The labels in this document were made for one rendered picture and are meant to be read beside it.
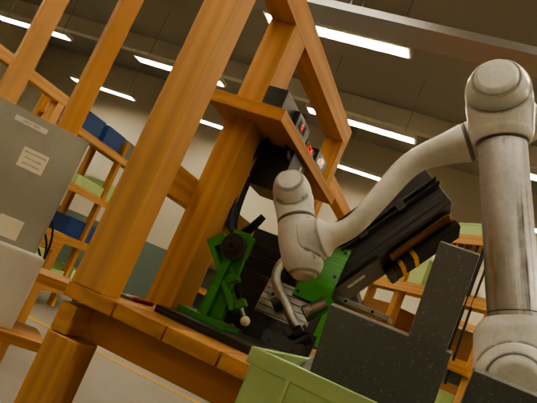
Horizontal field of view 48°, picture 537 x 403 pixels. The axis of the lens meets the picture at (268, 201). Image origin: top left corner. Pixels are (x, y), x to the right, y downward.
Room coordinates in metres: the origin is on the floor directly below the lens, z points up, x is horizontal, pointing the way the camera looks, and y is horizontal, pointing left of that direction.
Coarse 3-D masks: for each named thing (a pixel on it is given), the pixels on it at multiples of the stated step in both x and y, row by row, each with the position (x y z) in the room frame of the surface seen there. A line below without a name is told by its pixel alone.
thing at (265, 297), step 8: (272, 288) 1.94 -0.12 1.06; (288, 288) 1.93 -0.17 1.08; (264, 296) 1.94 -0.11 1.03; (272, 296) 1.93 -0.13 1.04; (288, 296) 1.93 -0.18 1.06; (264, 304) 1.93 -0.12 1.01; (296, 304) 1.91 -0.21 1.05; (304, 304) 1.90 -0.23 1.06; (264, 312) 1.93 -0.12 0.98; (272, 312) 1.92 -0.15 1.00; (280, 312) 1.91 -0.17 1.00; (296, 312) 1.90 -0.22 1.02; (280, 320) 1.91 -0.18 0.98; (304, 320) 1.89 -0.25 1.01
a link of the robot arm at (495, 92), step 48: (480, 96) 1.17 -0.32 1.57; (528, 96) 1.17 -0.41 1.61; (480, 144) 1.23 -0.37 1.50; (528, 144) 1.22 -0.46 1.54; (480, 192) 1.22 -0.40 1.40; (528, 192) 1.17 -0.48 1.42; (528, 240) 1.14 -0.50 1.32; (528, 288) 1.12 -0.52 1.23; (480, 336) 1.13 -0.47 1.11; (528, 336) 1.07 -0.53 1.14; (528, 384) 1.02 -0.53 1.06
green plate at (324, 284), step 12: (336, 252) 1.93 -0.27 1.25; (348, 252) 1.92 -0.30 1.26; (324, 264) 1.92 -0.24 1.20; (336, 264) 1.91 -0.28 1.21; (324, 276) 1.91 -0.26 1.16; (336, 276) 1.90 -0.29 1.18; (300, 288) 1.91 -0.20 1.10; (312, 288) 1.90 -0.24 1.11; (324, 288) 1.89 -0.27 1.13; (312, 300) 1.88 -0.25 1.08
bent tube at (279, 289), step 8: (280, 264) 1.92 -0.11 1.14; (272, 272) 1.91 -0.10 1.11; (280, 272) 1.92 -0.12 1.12; (272, 280) 1.90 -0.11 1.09; (280, 288) 1.88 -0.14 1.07; (280, 296) 1.87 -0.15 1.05; (280, 304) 1.87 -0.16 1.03; (288, 304) 1.86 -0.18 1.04; (288, 312) 1.85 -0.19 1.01; (288, 320) 1.84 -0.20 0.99; (296, 320) 1.83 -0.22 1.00; (296, 328) 1.85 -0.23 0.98
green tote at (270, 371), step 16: (256, 352) 0.66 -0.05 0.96; (272, 352) 0.70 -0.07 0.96; (256, 368) 0.66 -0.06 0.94; (272, 368) 0.65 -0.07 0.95; (288, 368) 0.64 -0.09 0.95; (256, 384) 0.65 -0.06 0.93; (272, 384) 0.65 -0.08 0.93; (288, 384) 0.64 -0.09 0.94; (304, 384) 0.63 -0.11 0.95; (320, 384) 0.63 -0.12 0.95; (336, 384) 0.63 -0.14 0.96; (240, 400) 0.66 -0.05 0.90; (256, 400) 0.65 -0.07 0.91; (272, 400) 0.65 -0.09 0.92; (288, 400) 0.64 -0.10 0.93; (304, 400) 0.63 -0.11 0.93; (320, 400) 0.63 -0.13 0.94; (336, 400) 0.62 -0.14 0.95; (352, 400) 0.61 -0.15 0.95; (368, 400) 0.61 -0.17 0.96
